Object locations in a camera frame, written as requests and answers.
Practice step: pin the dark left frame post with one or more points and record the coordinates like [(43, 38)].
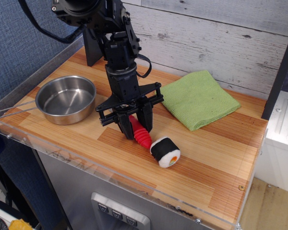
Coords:
[(92, 50)]

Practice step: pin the red handled metal spoon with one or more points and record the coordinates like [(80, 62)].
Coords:
[(141, 135)]

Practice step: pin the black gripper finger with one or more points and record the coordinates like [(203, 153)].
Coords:
[(145, 116), (125, 126)]

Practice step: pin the green folded cloth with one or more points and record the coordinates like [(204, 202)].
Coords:
[(197, 100)]

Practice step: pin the dark right frame post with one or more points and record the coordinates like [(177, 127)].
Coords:
[(276, 88)]

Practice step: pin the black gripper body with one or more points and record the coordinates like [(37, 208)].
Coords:
[(126, 90)]

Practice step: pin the stainless steel pot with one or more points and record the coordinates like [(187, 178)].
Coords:
[(63, 101)]

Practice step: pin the yellow black bag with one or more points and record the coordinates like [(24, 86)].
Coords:
[(18, 224)]

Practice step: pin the clear acrylic table guard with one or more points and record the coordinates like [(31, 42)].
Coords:
[(206, 186)]

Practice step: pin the white metal side unit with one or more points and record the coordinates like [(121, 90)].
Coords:
[(272, 165)]

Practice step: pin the dark frame post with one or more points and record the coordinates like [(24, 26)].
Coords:
[(276, 88), (92, 50)]

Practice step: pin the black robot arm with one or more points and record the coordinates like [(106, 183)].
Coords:
[(111, 26)]

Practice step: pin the silver button control panel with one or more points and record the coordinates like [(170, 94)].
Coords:
[(120, 212)]

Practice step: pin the plush sushi roll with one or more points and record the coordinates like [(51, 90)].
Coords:
[(165, 152)]

